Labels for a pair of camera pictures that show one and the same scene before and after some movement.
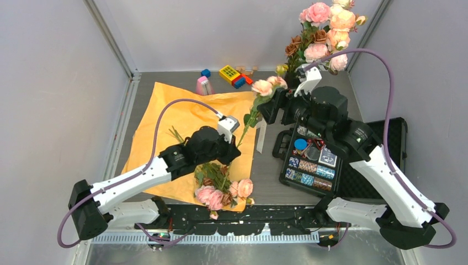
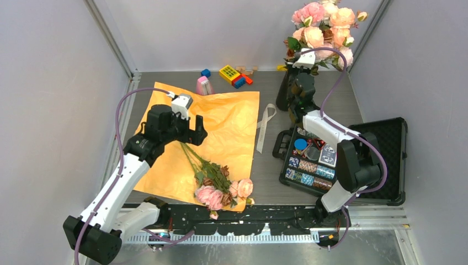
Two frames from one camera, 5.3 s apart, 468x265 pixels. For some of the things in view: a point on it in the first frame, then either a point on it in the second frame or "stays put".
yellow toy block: [228, 74] stays put
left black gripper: [230, 150] -> [193, 137]
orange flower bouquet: [213, 188] stays put
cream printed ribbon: [262, 125] stays put
